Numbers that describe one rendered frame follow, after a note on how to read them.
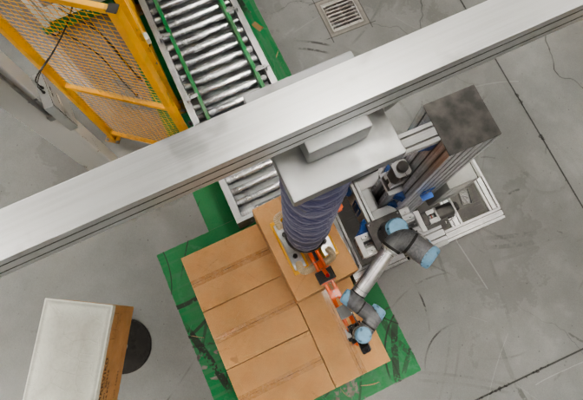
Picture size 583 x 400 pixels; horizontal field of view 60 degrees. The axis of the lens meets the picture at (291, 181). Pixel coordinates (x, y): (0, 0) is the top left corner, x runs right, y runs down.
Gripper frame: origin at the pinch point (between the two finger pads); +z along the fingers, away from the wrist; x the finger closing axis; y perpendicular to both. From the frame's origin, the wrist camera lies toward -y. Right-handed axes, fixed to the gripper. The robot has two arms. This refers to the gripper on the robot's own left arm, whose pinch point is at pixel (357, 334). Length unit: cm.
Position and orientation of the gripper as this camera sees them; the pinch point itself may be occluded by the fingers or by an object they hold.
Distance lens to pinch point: 283.1
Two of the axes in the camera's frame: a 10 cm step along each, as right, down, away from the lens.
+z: 0.0, 2.3, 9.7
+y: -4.5, -8.7, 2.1
